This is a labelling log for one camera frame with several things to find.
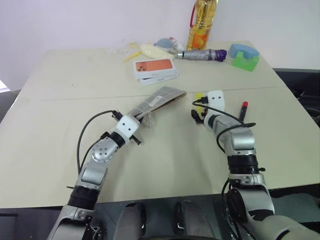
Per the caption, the orange phone box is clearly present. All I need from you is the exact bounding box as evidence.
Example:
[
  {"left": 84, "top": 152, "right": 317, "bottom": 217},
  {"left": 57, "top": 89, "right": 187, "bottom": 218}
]
[{"left": 132, "top": 58, "right": 180, "bottom": 81}]

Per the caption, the grey folded umbrella purple handle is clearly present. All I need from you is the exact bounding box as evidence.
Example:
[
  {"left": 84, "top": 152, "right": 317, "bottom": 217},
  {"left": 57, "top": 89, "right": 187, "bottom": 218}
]
[{"left": 174, "top": 48, "right": 228, "bottom": 63}]

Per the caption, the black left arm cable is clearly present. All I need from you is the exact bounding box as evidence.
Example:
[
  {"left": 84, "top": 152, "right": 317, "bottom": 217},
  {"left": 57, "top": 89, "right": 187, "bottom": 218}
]
[{"left": 76, "top": 109, "right": 123, "bottom": 176}]

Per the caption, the dark furniture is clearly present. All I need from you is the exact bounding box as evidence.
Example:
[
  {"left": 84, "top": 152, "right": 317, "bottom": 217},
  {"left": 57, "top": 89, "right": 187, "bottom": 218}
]
[{"left": 272, "top": 67, "right": 320, "bottom": 126}]

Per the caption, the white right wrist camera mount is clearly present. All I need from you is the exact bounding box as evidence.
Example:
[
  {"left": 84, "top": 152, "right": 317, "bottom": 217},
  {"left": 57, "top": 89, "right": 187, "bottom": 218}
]
[{"left": 206, "top": 90, "right": 226, "bottom": 114}]

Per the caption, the yellow highlighter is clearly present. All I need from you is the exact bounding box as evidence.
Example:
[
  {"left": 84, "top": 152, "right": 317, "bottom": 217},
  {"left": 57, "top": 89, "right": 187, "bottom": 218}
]
[{"left": 194, "top": 92, "right": 206, "bottom": 116}]

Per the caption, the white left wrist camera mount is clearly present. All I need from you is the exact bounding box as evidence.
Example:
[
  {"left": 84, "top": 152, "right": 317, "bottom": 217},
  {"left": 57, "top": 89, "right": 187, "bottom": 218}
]
[{"left": 116, "top": 114, "right": 141, "bottom": 146}]

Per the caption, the green foam block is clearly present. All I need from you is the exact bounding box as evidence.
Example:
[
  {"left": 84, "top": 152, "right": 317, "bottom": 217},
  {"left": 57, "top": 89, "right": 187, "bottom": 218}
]
[{"left": 231, "top": 51, "right": 261, "bottom": 73}]

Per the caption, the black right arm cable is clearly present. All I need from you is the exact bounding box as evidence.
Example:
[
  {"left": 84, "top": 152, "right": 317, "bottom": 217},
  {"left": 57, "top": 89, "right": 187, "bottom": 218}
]
[{"left": 191, "top": 96, "right": 257, "bottom": 153}]

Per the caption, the yellow stick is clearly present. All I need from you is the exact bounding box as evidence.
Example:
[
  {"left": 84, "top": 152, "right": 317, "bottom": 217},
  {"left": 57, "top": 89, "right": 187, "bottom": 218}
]
[{"left": 122, "top": 50, "right": 143, "bottom": 63}]

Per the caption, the blue foam block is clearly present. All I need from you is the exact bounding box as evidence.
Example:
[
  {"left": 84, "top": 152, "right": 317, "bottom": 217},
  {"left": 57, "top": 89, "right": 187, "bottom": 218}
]
[{"left": 228, "top": 43, "right": 261, "bottom": 61}]

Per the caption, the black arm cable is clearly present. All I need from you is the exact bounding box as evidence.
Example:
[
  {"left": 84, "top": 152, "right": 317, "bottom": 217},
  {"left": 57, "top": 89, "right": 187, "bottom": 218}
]
[
  {"left": 76, "top": 109, "right": 123, "bottom": 176},
  {"left": 191, "top": 96, "right": 257, "bottom": 153}
]

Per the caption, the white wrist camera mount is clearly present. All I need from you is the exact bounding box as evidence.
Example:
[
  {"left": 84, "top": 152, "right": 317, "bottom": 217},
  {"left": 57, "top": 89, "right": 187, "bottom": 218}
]
[
  {"left": 206, "top": 90, "right": 226, "bottom": 114},
  {"left": 116, "top": 114, "right": 141, "bottom": 146}
]

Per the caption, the grey plush toy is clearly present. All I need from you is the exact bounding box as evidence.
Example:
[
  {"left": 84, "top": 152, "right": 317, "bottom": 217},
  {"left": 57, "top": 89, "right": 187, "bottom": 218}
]
[{"left": 153, "top": 37, "right": 176, "bottom": 51}]

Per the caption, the white pink small bottle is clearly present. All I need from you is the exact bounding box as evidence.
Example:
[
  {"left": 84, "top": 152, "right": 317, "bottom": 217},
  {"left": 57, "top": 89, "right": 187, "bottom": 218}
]
[{"left": 168, "top": 36, "right": 185, "bottom": 52}]

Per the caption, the cream plastic bag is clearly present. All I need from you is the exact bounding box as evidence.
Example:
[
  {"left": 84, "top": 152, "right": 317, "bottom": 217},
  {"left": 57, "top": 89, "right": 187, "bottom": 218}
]
[{"left": 139, "top": 43, "right": 176, "bottom": 60}]

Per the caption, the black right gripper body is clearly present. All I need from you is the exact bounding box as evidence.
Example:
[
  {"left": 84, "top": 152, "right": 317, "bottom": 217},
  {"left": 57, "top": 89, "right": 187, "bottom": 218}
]
[{"left": 190, "top": 108, "right": 205, "bottom": 125}]

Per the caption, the white flat box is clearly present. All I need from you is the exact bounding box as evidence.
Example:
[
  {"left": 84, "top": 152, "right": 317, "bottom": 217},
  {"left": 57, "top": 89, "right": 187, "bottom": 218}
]
[{"left": 140, "top": 74, "right": 180, "bottom": 87}]

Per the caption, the red capped black marker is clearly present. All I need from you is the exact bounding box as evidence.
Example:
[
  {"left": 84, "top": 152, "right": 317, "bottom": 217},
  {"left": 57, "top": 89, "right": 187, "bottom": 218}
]
[{"left": 238, "top": 100, "right": 249, "bottom": 123}]

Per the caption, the grey grid pouch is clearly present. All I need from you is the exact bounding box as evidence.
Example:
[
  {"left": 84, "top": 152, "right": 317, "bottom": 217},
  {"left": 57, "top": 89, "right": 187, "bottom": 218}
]
[{"left": 127, "top": 86, "right": 188, "bottom": 129}]

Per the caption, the yellow cooking oil bottle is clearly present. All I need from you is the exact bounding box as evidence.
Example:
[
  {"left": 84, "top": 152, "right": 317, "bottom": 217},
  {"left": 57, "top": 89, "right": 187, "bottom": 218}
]
[{"left": 186, "top": 0, "right": 219, "bottom": 51}]

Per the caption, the clear plastic wrap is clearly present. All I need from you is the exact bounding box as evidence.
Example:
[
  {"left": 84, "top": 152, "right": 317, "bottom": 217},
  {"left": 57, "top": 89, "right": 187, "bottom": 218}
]
[{"left": 108, "top": 39, "right": 146, "bottom": 56}]

